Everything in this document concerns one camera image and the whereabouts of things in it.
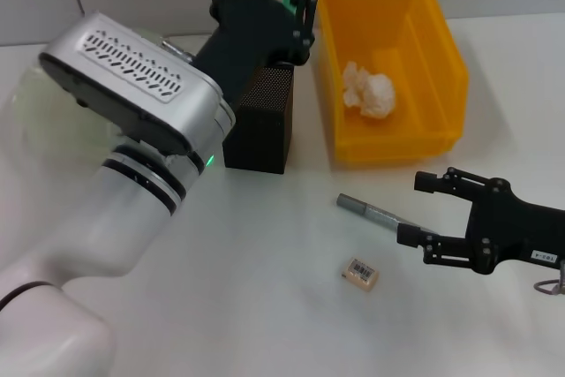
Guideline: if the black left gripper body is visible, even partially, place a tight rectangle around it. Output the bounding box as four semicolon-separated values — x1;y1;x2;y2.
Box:
192;0;311;107

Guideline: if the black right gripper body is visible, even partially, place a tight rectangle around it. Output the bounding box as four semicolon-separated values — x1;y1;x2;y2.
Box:
465;177;565;276

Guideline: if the white paper ball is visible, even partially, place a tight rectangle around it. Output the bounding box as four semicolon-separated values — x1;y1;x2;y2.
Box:
342;61;397;121

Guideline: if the beige eraser with barcode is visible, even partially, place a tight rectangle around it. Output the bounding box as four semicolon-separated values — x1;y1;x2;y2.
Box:
340;255;381;294

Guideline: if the black mesh pen holder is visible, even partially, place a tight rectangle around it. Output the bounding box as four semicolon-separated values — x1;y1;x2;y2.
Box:
222;63;296;175

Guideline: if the grey marker pen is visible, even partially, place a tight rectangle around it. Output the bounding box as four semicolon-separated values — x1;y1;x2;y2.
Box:
335;192;438;237

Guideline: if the pale green glass fruit plate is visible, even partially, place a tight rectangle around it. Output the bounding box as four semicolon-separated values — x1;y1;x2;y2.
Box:
7;26;177;179

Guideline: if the yellow plastic bin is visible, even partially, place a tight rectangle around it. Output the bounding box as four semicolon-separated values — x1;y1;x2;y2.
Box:
315;0;470;169

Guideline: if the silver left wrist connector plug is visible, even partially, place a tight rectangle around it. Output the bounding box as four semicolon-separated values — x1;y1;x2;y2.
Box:
161;39;195;64

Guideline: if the thin right gripper cable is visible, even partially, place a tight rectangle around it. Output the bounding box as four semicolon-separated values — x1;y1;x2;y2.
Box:
532;277;564;298

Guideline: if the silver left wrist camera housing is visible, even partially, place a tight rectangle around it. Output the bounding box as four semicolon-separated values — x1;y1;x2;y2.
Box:
38;12;237;155

